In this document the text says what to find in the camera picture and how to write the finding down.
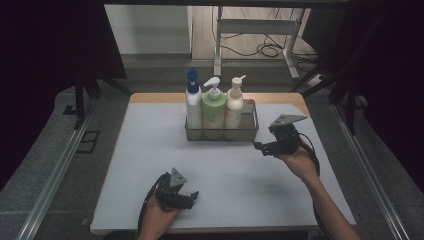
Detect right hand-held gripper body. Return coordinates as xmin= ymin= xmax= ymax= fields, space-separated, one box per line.
xmin=267 ymin=114 xmax=309 ymax=156

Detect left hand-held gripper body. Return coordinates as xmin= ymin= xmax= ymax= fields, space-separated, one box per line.
xmin=154 ymin=167 xmax=190 ymax=212

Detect grey metal mesh basket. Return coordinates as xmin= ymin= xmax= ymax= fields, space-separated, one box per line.
xmin=184 ymin=97 xmax=260 ymax=142

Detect cream pump bottle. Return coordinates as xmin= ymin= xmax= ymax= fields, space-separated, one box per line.
xmin=224 ymin=74 xmax=248 ymax=141

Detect green pump bottle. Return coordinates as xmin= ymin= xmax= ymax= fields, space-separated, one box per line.
xmin=201 ymin=76 xmax=228 ymax=141

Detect white bottle with blue pump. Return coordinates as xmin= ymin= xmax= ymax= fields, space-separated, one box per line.
xmin=185 ymin=67 xmax=204 ymax=141

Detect person's right hand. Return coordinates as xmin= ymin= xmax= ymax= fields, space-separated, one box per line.
xmin=277 ymin=143 xmax=322 ymax=184

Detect white table mat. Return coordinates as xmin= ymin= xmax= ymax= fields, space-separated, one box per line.
xmin=89 ymin=102 xmax=357 ymax=235

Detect white power strip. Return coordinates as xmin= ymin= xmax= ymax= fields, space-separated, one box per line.
xmin=306 ymin=73 xmax=326 ymax=89

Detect black metal stand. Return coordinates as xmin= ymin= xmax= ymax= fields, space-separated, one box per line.
xmin=289 ymin=13 xmax=384 ymax=136
xmin=62 ymin=63 xmax=133 ymax=130

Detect dark curtain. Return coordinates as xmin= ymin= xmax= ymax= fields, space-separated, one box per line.
xmin=0 ymin=0 xmax=128 ymax=193
xmin=301 ymin=0 xmax=424 ymax=193

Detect white panel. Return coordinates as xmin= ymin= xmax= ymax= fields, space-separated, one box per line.
xmin=103 ymin=4 xmax=194 ymax=55

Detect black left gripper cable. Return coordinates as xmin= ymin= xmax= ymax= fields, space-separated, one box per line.
xmin=136 ymin=172 xmax=170 ymax=238

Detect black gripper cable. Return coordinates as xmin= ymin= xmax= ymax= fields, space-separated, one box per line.
xmin=136 ymin=172 xmax=170 ymax=238
xmin=297 ymin=132 xmax=335 ymax=240

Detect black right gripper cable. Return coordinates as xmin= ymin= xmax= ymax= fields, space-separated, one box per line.
xmin=297 ymin=132 xmax=335 ymax=240

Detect aluminium rail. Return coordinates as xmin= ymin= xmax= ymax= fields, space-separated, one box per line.
xmin=331 ymin=103 xmax=412 ymax=240
xmin=15 ymin=99 xmax=98 ymax=240

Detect black floor cables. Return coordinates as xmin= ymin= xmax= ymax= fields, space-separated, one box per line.
xmin=218 ymin=6 xmax=321 ymax=66

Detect white desk frame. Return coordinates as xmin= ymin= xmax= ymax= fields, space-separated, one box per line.
xmin=213 ymin=5 xmax=306 ymax=81

